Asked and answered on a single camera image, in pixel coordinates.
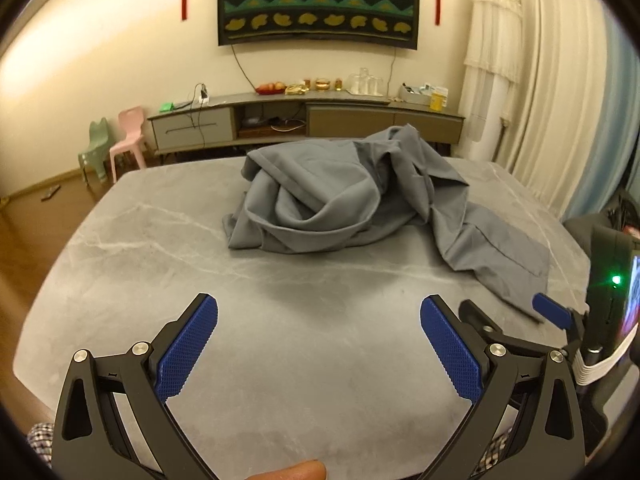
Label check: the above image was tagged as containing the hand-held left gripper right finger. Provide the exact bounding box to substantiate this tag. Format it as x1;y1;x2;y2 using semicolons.
419;294;586;480

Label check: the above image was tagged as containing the grey garment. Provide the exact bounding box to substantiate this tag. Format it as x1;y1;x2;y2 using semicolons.
222;124;551;322

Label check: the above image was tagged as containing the pink plastic chair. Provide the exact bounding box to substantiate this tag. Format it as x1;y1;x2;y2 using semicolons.
109;106;148;183

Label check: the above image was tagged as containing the white tray with small items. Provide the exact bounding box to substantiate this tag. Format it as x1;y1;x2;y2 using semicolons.
399;82;433;106

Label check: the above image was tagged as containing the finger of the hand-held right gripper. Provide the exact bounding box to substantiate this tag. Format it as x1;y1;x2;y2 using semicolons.
459;299;506;343
532;292;588;346

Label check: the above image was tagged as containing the cream curtain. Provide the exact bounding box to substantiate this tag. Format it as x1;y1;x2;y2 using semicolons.
502;0;640;221

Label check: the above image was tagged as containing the person's left hand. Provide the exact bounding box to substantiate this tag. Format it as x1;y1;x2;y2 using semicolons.
250;459;327;480

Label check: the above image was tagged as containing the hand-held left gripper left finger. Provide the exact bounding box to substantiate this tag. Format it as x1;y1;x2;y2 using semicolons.
52;294;219;480

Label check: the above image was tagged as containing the cluster of clear glasses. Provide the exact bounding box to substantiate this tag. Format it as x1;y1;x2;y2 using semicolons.
347;67;385;97

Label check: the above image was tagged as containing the long grey television cabinet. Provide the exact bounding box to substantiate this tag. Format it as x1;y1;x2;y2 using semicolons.
147;91;466;158

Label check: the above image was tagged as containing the standing air conditioner lace cover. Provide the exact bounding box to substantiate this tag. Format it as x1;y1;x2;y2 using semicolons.
462;0;523;161

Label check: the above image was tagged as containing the green plastic chair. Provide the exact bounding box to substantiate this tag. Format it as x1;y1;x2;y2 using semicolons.
77;117;112;186

